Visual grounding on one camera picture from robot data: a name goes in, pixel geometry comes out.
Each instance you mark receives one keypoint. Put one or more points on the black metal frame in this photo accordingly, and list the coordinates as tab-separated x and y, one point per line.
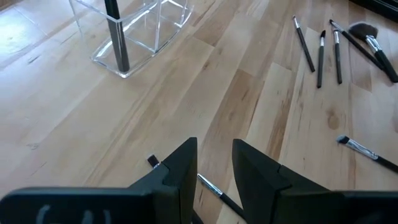
382	6

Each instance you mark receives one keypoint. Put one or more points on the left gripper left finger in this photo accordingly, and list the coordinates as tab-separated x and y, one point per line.
155	199

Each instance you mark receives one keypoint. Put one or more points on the thin black makeup brush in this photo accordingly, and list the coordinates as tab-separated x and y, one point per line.
337	57
360	148
320	60
357	46
211	186
118	40
304	45

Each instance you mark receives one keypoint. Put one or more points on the clear acrylic organizer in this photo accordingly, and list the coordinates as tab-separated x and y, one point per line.
149	37

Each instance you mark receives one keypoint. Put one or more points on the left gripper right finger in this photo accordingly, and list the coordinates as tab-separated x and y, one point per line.
273	196

